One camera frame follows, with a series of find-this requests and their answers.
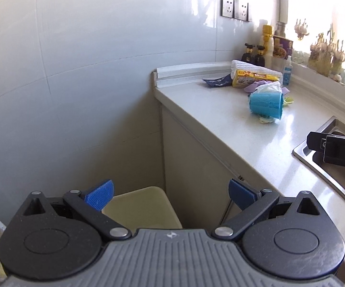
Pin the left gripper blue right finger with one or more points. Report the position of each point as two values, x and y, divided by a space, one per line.
242 194

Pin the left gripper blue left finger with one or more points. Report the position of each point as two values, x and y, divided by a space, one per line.
99 195

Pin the blue plastic cup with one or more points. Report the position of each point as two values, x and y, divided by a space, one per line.
268 104

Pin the white tissue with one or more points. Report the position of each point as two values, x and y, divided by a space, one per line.
271 87

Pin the dark blue snack wrapper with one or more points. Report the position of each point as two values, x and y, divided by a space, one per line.
218 82

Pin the yellow food box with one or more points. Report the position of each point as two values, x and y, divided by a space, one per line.
243 78

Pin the white paper towel sheet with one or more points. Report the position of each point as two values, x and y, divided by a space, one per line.
260 72

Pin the steel kitchen sink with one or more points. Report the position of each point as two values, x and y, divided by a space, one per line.
334 175

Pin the beige plastic trash bin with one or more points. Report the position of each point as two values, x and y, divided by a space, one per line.
146 208

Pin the beige cabinet door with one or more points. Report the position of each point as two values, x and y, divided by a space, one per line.
196 182

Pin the dried flowers on sill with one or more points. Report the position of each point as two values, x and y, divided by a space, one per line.
327 54

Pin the small blue spray bottle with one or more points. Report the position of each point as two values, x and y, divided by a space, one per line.
287 71

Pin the purple noodle package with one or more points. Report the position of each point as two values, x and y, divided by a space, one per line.
282 47

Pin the dark sauce bottle right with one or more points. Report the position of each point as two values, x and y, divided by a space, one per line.
259 59

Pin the dark sauce bottle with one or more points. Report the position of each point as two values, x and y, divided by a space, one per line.
259 59
248 56

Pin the hanging garlic bunch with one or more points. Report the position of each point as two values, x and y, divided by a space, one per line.
301 29

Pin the white bottle yellow cap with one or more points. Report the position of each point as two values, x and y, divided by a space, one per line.
267 41

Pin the metal flask bottle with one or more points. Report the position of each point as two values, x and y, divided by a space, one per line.
280 29

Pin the dark sauce bottle left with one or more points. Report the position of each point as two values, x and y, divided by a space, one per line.
248 56

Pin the right wall socket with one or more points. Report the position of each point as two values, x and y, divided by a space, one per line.
242 10

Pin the wall socket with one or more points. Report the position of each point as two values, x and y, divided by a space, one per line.
227 8
242 10

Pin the left wall socket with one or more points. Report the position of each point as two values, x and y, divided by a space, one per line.
227 8

